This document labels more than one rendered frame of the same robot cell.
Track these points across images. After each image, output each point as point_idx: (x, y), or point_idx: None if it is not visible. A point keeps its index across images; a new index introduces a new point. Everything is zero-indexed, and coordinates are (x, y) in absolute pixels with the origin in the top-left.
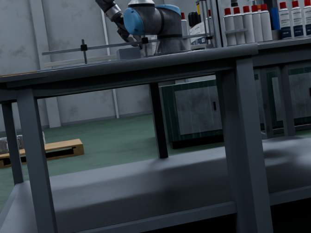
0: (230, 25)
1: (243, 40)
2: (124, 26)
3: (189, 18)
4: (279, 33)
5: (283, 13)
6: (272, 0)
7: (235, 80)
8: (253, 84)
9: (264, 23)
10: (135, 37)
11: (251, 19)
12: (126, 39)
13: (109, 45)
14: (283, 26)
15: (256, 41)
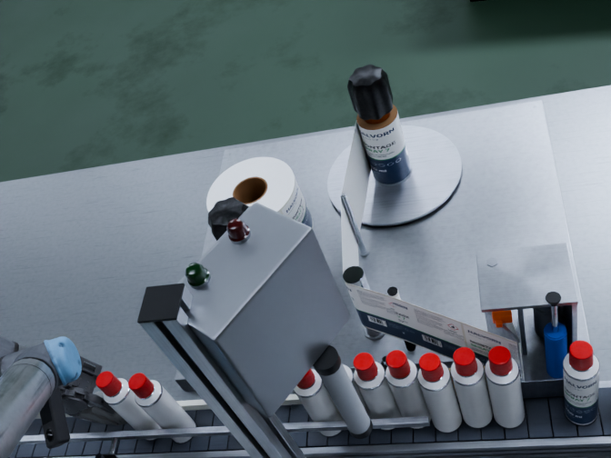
0: (373, 403)
1: None
2: (45, 439)
3: (351, 95)
4: (560, 387)
5: (575, 384)
6: (551, 315)
7: None
8: None
9: (494, 398)
10: (99, 414)
11: (445, 397)
12: (77, 416)
13: (36, 442)
14: (570, 403)
15: (465, 422)
